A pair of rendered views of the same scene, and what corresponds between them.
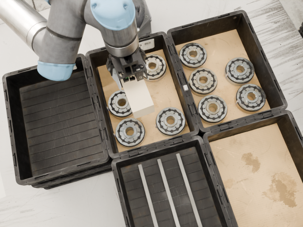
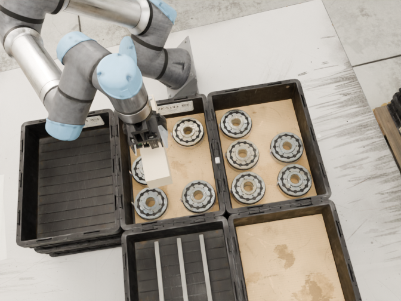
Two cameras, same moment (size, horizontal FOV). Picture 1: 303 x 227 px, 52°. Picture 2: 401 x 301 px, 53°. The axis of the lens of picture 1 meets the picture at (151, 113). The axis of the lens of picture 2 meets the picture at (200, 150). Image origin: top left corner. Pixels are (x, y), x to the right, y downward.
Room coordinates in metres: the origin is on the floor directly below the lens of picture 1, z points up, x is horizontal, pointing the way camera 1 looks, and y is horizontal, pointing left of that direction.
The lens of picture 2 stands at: (-0.05, -0.15, 2.03)
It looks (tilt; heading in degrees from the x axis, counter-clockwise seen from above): 67 degrees down; 9
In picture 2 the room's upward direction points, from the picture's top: 11 degrees counter-clockwise
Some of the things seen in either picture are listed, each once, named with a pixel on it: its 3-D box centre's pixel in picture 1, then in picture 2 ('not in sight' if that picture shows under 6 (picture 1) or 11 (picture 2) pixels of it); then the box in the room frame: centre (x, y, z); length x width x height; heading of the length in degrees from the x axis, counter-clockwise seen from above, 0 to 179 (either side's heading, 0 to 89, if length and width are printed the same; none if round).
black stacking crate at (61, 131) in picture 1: (58, 120); (74, 180); (0.37, 0.33, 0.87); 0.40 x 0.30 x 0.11; 7
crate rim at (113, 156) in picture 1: (139, 92); (166, 159); (0.40, 0.03, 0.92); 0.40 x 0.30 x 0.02; 7
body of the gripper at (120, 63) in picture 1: (126, 58); (141, 124); (0.36, 0.04, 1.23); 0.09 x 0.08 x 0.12; 12
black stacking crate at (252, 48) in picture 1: (221, 74); (264, 150); (0.44, -0.27, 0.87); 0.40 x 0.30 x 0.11; 7
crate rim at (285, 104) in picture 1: (223, 68); (265, 143); (0.44, -0.27, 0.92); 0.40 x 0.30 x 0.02; 7
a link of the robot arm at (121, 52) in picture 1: (122, 38); (133, 104); (0.37, 0.04, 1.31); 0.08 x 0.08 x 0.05
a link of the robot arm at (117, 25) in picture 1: (113, 15); (122, 83); (0.37, 0.04, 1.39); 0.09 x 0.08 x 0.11; 50
